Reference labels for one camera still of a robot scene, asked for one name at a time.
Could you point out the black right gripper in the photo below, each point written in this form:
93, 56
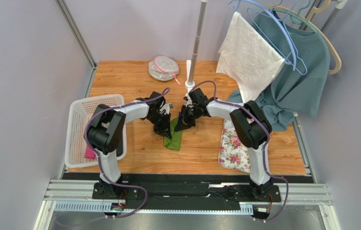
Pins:
186, 118

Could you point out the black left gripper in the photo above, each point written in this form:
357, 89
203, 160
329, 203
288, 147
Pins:
166, 133

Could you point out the green paper napkin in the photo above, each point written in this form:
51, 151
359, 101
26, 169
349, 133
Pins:
175, 142

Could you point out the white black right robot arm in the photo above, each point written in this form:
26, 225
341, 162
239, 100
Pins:
250, 123

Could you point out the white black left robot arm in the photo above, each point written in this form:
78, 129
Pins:
104, 134

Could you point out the pink napkin in basket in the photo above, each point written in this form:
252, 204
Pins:
89, 153

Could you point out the grey pole with white base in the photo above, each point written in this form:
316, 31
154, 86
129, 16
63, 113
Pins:
191, 63

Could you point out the floral pattern tray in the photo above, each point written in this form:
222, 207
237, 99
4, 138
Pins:
232, 153

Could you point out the white mesh laundry bag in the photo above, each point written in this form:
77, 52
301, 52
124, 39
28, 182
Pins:
163, 68

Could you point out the white plastic basket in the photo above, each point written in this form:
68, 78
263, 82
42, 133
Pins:
80, 113

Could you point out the white towel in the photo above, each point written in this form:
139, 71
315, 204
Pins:
247, 58

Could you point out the teal t-shirt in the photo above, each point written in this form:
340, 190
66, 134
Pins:
282, 69

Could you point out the green hanger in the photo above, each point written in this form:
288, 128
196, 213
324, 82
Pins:
294, 16

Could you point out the wooden hanger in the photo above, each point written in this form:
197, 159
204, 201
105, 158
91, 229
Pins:
312, 12

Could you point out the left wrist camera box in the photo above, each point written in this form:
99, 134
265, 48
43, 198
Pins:
165, 109

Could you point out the blue wire hanger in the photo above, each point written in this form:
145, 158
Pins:
292, 58

